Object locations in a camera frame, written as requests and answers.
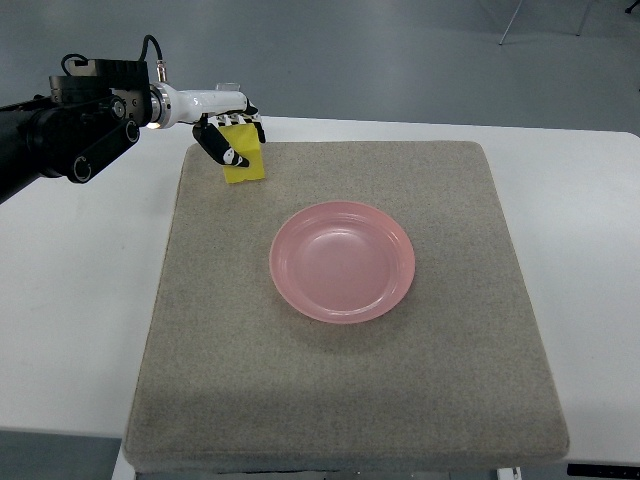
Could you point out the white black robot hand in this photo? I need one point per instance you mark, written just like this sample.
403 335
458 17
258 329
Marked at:
207 111

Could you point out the yellow foam block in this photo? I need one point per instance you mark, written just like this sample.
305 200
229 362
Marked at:
243 138

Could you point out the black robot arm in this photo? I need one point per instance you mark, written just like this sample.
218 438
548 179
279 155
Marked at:
92 116

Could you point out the pink plate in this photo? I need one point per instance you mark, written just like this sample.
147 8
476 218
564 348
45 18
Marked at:
342 262

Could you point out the beige fabric mat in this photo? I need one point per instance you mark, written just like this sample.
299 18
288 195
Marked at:
234 379

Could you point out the metal chair legs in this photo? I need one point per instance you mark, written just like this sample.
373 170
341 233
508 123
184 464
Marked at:
571 19

